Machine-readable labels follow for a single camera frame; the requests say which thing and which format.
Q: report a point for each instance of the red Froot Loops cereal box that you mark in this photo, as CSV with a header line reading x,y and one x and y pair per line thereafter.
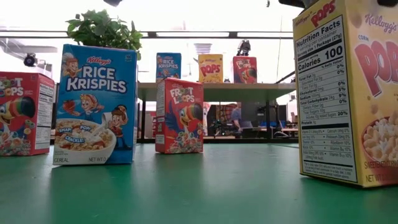
x,y
21,118
245,70
180,118

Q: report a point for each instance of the yellow Corn Pops cereal box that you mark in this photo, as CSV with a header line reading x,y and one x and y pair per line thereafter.
x,y
326,93
210,70

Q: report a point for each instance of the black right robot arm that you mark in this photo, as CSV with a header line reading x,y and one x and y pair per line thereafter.
x,y
290,2

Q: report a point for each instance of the orange and black patterned cloth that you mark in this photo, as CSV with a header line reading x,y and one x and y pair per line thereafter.
x,y
224,113

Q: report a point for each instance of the person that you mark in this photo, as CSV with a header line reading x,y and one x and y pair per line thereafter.
x,y
237,116

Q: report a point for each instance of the grey cabinet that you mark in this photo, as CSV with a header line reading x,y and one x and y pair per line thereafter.
x,y
253,112

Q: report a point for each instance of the white ceiling vent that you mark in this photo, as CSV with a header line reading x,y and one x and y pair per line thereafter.
x,y
202,48

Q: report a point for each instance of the green plant in black pot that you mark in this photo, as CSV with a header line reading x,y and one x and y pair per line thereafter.
x,y
102,29

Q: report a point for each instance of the black hanging camera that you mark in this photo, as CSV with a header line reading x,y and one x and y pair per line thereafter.
x,y
244,48

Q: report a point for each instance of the black overhead light rail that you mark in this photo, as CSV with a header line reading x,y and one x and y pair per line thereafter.
x,y
233,34

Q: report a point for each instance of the black round ceiling camera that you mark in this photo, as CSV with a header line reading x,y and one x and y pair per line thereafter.
x,y
30,60

